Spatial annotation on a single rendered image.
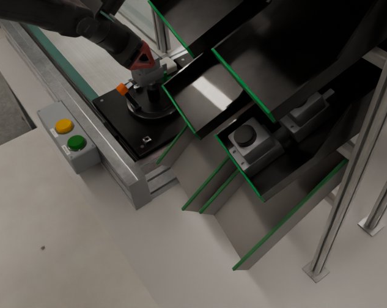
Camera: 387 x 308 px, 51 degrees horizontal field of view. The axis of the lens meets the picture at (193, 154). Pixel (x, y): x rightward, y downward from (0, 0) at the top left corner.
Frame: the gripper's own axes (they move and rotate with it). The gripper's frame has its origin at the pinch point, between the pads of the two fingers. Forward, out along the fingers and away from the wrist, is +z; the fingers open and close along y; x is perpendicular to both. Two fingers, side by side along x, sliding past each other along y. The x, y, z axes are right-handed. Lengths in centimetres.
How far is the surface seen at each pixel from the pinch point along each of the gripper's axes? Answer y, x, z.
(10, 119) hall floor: 138, 90, 72
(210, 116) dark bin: -31.8, -1.6, -11.7
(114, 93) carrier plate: 9.3, 13.1, 7.1
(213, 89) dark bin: -28.2, -5.2, -10.7
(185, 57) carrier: 9.3, -5.0, 20.8
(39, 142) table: 17.8, 37.2, 2.9
